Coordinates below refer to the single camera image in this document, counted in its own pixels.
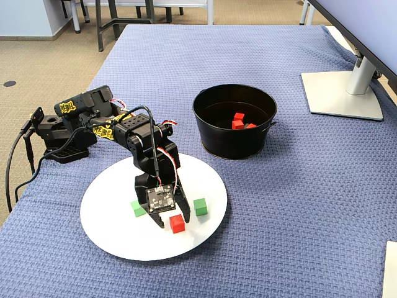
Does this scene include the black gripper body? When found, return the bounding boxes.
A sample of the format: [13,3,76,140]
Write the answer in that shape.
[135,176,187,212]

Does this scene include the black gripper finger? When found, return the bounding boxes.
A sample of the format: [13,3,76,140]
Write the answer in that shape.
[176,199,190,224]
[149,212,164,229]

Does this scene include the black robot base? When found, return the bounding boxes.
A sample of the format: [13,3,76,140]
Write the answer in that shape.
[29,107,99,165]

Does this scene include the white round plate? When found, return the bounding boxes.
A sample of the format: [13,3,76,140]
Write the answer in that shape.
[79,151,228,261]

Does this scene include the green cube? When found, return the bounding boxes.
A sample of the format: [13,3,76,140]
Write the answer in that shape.
[193,197,208,217]
[130,200,147,218]

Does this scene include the black metal bucket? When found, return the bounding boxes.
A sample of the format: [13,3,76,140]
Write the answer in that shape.
[192,84,278,160]

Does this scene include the blue woven tablecloth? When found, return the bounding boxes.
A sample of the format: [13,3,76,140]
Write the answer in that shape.
[0,24,397,298]

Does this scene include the black chair legs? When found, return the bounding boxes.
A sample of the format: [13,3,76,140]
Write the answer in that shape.
[135,5,184,24]
[60,0,91,24]

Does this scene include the monitor with silver stand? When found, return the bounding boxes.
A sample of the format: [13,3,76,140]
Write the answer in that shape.
[300,0,397,122]

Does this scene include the white flat panel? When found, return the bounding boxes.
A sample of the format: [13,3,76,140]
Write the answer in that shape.
[381,240,397,298]

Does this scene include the small camera circuit board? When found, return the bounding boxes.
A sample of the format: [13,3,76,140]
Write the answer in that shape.
[145,183,177,215]

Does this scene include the white red servo wire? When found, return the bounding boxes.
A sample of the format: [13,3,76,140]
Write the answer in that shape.
[156,147,181,195]

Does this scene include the black plug with cable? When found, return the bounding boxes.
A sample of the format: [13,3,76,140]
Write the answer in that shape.
[23,132,35,167]

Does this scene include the thick black cable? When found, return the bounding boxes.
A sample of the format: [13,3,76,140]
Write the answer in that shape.
[4,125,32,214]

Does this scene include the dark grey metal table frame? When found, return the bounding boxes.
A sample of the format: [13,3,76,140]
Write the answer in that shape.
[94,0,156,52]

